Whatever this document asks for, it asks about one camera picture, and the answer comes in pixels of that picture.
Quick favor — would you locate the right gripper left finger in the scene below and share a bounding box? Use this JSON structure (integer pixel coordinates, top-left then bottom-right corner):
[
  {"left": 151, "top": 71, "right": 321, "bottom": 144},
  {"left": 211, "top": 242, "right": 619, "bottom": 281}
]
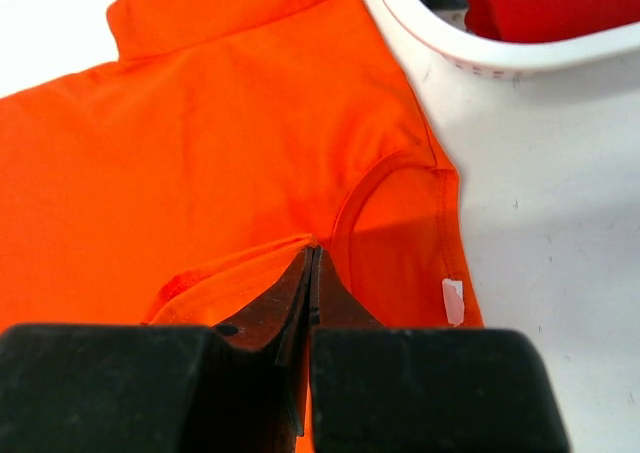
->
[{"left": 213, "top": 247, "right": 314, "bottom": 438}]

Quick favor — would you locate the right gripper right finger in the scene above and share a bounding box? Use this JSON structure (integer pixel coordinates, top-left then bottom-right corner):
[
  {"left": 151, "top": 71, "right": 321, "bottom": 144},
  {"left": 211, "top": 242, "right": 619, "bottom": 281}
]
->
[{"left": 309, "top": 247, "right": 383, "bottom": 329}]

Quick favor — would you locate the orange t-shirt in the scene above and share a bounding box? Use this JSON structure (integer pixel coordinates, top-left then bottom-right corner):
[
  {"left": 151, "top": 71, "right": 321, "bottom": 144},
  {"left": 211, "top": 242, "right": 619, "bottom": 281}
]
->
[{"left": 0, "top": 0, "right": 485, "bottom": 453}]

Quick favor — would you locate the white plastic basket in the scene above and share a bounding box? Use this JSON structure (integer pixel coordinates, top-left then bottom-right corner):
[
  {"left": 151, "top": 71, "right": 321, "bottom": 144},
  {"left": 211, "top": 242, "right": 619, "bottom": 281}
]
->
[{"left": 344, "top": 0, "right": 640, "bottom": 82}]

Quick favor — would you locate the red rolled t-shirt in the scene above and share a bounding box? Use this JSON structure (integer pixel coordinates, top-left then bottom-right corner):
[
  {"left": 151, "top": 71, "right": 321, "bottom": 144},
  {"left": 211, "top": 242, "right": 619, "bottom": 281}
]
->
[{"left": 465, "top": 0, "right": 639, "bottom": 43}]

